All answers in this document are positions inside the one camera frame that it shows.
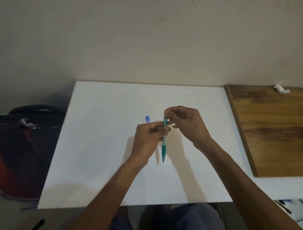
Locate person's left hand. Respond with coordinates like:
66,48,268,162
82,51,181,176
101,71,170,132
131,121,171,166

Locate person's right hand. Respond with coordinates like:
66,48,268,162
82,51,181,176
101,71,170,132
163,106,212,150

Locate teal mechanical pencil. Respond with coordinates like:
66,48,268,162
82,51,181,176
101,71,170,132
161,116,169,163

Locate person's right forearm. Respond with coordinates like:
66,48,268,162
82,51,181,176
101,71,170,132
196,140,301,230

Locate person's left forearm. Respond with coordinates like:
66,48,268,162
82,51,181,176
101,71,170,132
66,155,148,230

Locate person's legs in jeans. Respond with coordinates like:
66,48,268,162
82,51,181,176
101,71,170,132
109,203,225,230

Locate brown wooden board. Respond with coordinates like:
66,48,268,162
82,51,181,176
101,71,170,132
224,84,303,178

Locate crumpled white tissue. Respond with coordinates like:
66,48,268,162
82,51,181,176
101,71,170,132
274,84,291,94

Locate white tag on bag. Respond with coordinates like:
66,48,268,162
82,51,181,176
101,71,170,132
18,118,41,130

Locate black and red bag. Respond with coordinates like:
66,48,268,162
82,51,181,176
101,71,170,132
0,105,67,201

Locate black object on floor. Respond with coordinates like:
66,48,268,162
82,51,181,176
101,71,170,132
32,219,45,230

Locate striped cloth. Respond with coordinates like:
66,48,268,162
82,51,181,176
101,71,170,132
19,203,39,213

